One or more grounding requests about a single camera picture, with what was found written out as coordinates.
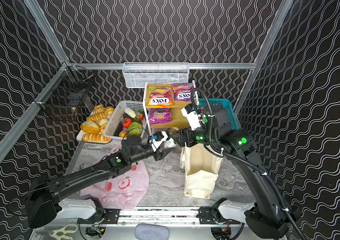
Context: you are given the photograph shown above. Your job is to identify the green drink can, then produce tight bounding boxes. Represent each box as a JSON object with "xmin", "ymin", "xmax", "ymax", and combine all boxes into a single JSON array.
[{"xmin": 164, "ymin": 127, "xmax": 180, "ymax": 148}]

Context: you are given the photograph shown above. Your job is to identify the cream canvas tote bag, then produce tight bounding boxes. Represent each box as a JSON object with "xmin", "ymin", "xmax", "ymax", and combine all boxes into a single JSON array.
[{"xmin": 181, "ymin": 144, "xmax": 223, "ymax": 199}]

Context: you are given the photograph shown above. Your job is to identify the orange yellow Fox's candy bag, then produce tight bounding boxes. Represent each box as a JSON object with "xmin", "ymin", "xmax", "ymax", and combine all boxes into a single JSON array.
[{"xmin": 147, "ymin": 86, "xmax": 174, "ymax": 108}]

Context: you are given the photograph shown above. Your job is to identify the pink plastic grocery bag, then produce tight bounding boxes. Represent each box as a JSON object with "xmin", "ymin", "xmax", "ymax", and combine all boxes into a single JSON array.
[{"xmin": 79, "ymin": 145, "xmax": 149, "ymax": 210}]

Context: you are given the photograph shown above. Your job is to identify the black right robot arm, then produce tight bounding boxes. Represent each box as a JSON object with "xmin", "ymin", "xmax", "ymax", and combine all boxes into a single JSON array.
[{"xmin": 172, "ymin": 88, "xmax": 306, "ymax": 240}]

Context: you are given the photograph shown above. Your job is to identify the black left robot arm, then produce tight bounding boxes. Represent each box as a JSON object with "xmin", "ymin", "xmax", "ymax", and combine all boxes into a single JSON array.
[{"xmin": 25, "ymin": 131, "xmax": 174, "ymax": 229}]

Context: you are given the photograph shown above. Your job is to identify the green cabbage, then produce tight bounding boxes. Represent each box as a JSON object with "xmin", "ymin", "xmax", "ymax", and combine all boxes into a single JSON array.
[{"xmin": 128, "ymin": 122, "xmax": 143, "ymax": 136}]

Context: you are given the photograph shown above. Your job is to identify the wooden two-tier shelf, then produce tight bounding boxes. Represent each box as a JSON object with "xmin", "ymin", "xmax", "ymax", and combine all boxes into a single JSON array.
[{"xmin": 142, "ymin": 83, "xmax": 191, "ymax": 134}]

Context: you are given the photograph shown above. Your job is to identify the teal plastic fruit basket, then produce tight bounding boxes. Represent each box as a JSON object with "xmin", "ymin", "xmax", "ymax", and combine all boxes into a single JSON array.
[{"xmin": 197, "ymin": 98, "xmax": 239, "ymax": 135}]

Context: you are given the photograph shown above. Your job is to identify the purple Fox's candy bag top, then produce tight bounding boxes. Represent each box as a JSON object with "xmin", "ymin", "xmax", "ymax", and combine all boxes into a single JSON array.
[{"xmin": 172, "ymin": 83, "xmax": 194, "ymax": 102}]

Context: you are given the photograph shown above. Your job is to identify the red tomato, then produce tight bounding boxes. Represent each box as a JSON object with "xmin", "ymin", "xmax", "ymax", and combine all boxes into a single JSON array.
[{"xmin": 122, "ymin": 118, "xmax": 133, "ymax": 129}]

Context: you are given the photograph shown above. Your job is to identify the white plastic vegetable basket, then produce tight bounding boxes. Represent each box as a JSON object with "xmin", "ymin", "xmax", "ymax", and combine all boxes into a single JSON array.
[{"xmin": 103, "ymin": 100, "xmax": 147, "ymax": 141}]

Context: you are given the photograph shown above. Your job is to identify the long braided bread loaf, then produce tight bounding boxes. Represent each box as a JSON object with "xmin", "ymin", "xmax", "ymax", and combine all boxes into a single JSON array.
[{"xmin": 82, "ymin": 134, "xmax": 111, "ymax": 144}]

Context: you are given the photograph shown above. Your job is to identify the oval bread roll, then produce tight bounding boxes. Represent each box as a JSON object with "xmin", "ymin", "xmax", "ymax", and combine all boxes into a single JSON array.
[{"xmin": 80, "ymin": 121, "xmax": 100, "ymax": 134}]

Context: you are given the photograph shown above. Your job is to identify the grey foam pad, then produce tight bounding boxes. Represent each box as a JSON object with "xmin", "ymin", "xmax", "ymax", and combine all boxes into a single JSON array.
[{"xmin": 134, "ymin": 224, "xmax": 169, "ymax": 240}]

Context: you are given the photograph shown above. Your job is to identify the white bread tray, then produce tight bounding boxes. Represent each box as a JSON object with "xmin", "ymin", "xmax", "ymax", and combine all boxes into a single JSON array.
[{"xmin": 76, "ymin": 105, "xmax": 114, "ymax": 144}]

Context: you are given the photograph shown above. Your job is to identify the white wire wall basket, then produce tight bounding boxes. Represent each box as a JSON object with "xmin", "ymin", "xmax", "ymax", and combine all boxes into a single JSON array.
[{"xmin": 122, "ymin": 62, "xmax": 190, "ymax": 88}]

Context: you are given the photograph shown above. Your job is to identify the black wire wall basket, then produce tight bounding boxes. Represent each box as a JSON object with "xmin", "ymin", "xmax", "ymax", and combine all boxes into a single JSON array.
[{"xmin": 38, "ymin": 66, "xmax": 94, "ymax": 122}]

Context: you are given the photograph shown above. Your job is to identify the white handled scissors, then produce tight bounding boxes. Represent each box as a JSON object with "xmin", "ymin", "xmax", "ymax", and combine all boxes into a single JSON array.
[{"xmin": 49, "ymin": 224, "xmax": 79, "ymax": 240}]

